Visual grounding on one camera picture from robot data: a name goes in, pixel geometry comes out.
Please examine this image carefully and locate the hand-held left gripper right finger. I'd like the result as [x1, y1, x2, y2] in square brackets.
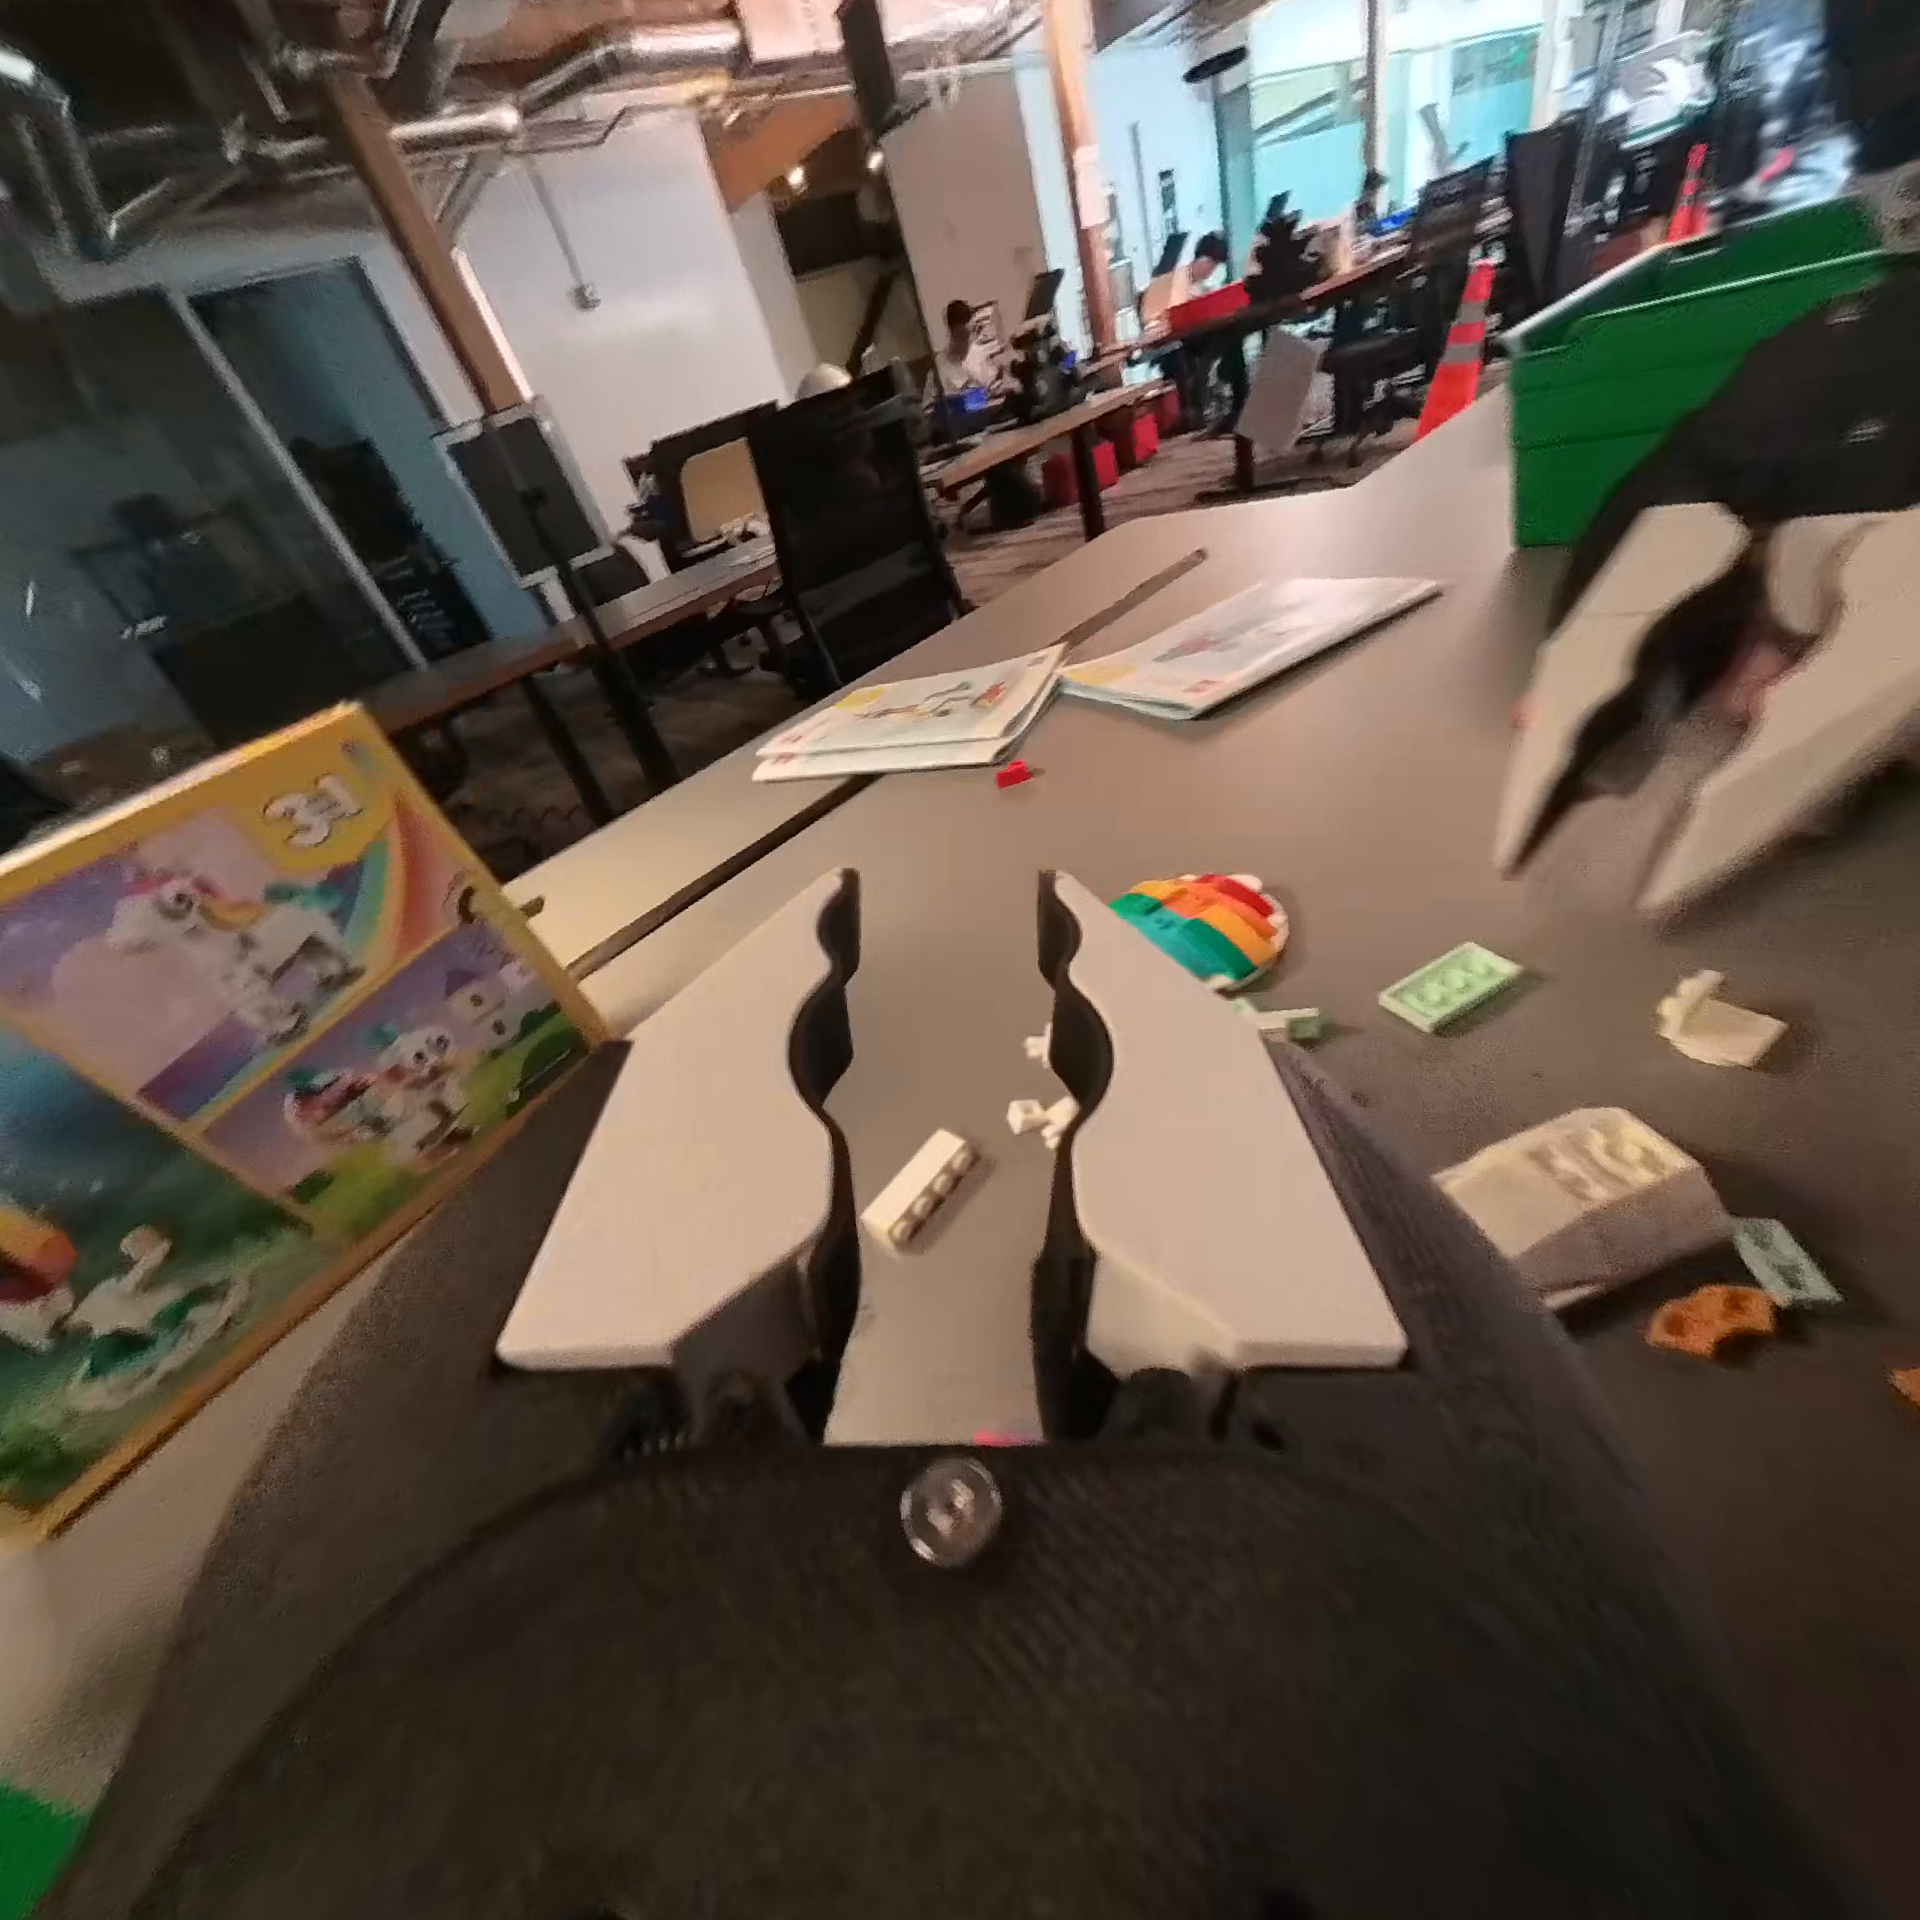
[1031, 866, 1415, 1440]

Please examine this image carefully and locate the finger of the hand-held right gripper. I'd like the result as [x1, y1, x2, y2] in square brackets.
[1492, 503, 1759, 881]
[1633, 512, 1920, 923]

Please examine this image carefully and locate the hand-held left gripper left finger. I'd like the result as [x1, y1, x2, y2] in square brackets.
[496, 866, 865, 1440]

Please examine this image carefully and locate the rainbow lego plate assembly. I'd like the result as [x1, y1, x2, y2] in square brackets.
[1110, 873, 1292, 995]

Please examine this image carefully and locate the large white lego brick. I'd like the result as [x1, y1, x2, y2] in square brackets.
[1430, 1107, 1734, 1308]

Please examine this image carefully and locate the long white lego brick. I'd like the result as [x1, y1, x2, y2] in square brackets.
[859, 1129, 981, 1250]

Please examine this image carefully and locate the white lego slope piece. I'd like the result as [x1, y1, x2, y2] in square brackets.
[1655, 969, 1790, 1071]

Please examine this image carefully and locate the large mint lego plate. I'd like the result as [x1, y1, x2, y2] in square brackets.
[1376, 942, 1524, 1038]

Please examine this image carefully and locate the lego instruction booklet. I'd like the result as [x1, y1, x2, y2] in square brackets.
[753, 719, 1038, 785]
[753, 644, 1070, 759]
[1055, 577, 1445, 720]

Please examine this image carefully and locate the yellow lego set box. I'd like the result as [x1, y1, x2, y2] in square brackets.
[0, 703, 608, 1548]

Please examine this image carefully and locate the orange curved lego piece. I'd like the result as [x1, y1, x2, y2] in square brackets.
[1646, 1286, 1779, 1364]

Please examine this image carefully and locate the small mint lego plate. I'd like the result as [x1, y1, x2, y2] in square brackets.
[1732, 1219, 1844, 1310]

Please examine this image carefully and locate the green plastic bin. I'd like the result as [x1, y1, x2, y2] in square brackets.
[0, 1777, 95, 1920]
[1503, 202, 1905, 548]

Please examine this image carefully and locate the white panel board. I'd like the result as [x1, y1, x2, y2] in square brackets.
[1241, 329, 1321, 460]

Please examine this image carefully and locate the row of red storage bins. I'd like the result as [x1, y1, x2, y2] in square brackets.
[1039, 394, 1180, 520]

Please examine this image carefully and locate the dark wooden desk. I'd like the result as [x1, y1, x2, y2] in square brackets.
[921, 383, 1180, 544]
[358, 539, 781, 818]

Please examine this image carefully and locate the black office chair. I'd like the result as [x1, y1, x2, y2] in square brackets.
[744, 399, 969, 700]

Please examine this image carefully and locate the black panel on stand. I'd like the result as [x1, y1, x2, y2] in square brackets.
[433, 399, 676, 798]

